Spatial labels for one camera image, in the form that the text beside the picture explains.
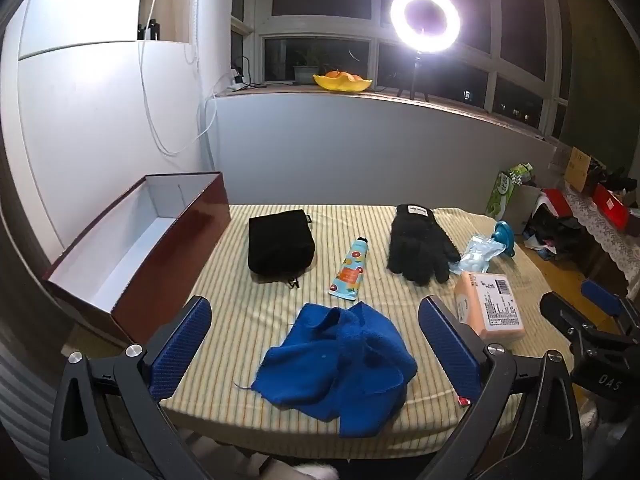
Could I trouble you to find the black bag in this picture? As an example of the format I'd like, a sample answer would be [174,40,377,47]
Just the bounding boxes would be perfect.
[585,160,638,193]

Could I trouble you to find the white hanging cable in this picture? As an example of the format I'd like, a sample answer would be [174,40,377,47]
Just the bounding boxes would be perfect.
[140,0,218,157]

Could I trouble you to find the yellow fruit bowl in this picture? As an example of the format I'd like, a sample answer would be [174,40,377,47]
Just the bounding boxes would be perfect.
[313,74,374,94]

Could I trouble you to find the red packet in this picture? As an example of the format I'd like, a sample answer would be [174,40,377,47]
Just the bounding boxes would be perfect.
[542,189,571,216]

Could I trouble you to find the green tissue box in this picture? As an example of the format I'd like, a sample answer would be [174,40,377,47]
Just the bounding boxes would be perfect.
[486,170,521,223]

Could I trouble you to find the striped yellow table cloth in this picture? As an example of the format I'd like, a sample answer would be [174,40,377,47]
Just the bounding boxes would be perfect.
[62,204,581,448]

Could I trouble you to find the white window frame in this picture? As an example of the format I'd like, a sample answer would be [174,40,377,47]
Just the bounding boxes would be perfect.
[230,0,571,136]

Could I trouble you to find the person's right forearm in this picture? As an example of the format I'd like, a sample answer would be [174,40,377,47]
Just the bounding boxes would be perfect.
[580,407,640,480]

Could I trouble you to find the person's white fuzzy clothing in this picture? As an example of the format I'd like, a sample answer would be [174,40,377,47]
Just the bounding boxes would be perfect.
[295,462,338,480]

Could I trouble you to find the black velvet pouch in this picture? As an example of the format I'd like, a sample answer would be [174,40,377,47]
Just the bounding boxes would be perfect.
[247,209,316,289]

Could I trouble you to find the hand cream tube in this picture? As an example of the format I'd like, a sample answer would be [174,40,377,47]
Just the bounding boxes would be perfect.
[327,236,372,301]

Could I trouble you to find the ring light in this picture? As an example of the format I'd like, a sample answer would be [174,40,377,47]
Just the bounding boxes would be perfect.
[390,0,462,53]

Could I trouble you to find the potted plant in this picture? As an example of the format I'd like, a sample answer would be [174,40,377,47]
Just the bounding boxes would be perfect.
[292,47,326,86]

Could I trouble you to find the black tripod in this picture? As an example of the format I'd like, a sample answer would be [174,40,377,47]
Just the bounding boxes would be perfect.
[397,52,431,102]

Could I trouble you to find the red box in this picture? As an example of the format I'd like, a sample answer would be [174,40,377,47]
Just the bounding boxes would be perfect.
[592,183,631,231]

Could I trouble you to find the pile of clothes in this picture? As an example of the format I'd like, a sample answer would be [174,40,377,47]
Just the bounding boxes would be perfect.
[522,200,591,261]

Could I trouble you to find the blue suction cup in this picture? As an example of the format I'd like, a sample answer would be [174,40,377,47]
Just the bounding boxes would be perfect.
[492,220,517,261]

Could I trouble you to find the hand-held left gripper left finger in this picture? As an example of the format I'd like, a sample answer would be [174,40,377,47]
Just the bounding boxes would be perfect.
[49,296,213,480]

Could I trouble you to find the brown cardboard box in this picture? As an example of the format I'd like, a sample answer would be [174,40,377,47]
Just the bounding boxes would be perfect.
[42,171,232,346]

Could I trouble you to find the clear plastic packet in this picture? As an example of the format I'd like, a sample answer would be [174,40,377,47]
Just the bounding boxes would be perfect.
[448,234,506,277]

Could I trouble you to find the grey ribbed panel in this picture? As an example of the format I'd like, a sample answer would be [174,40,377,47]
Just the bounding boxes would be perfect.
[0,345,68,466]

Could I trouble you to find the brown cardboard sheet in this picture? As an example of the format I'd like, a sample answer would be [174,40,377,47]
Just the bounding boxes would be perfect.
[565,147,593,193]

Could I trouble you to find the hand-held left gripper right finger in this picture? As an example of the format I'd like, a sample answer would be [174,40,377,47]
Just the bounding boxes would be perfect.
[417,295,583,480]

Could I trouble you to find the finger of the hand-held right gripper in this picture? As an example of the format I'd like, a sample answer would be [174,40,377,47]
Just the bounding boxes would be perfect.
[581,279,640,333]
[540,291,640,356]

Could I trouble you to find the black knit glove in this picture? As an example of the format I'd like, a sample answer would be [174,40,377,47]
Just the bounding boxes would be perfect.
[386,204,462,287]

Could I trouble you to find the blue terry cloth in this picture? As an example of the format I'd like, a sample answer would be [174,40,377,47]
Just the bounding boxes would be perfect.
[235,301,418,438]

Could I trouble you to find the grey cardboard box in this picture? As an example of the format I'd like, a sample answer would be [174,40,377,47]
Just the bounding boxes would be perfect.
[510,185,543,236]

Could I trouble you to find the orange wrapped sponge pack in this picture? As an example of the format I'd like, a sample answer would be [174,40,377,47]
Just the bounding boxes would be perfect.
[453,271,527,346]

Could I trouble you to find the white lace cloth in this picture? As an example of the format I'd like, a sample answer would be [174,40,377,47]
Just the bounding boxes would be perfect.
[565,187,640,286]

